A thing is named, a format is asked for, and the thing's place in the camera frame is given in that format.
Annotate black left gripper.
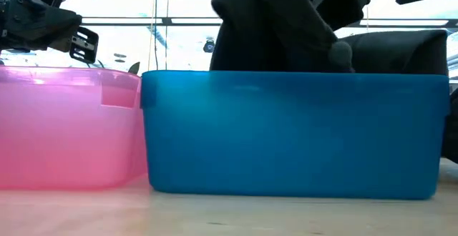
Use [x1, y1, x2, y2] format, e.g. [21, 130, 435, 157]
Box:
[0, 0, 99, 65]

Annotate red translucent plastic bin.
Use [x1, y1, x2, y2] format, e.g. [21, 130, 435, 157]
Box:
[0, 66, 149, 191]

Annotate blue translucent plastic bin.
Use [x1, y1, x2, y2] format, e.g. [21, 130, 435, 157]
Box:
[140, 69, 451, 200]

